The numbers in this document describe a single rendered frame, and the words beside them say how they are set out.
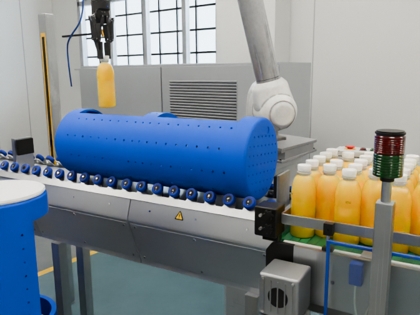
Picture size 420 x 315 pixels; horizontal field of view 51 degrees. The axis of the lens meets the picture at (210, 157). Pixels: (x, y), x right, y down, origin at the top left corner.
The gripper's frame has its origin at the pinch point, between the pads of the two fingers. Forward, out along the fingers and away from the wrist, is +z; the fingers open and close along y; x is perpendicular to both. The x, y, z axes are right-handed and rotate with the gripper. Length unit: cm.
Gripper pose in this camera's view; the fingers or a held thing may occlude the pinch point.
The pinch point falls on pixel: (103, 50)
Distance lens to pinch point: 197.5
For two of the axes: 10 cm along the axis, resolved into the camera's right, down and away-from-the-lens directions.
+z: 0.2, 9.8, 1.9
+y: -5.1, 1.8, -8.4
